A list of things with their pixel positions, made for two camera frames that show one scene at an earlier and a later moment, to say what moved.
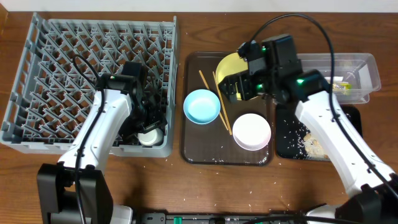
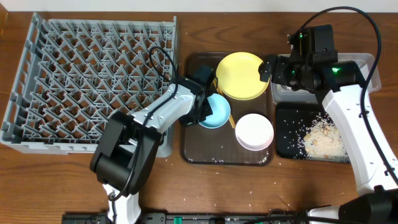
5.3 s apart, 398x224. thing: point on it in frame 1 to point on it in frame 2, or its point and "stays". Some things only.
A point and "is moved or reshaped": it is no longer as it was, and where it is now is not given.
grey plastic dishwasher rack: [63, 57] stays
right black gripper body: [260, 84] to [290, 74]
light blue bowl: [201, 106] is moved or reshaped
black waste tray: [291, 131] stays
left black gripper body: [150, 127] to [203, 109]
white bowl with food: [251, 131] stays
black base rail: [222, 218] stays
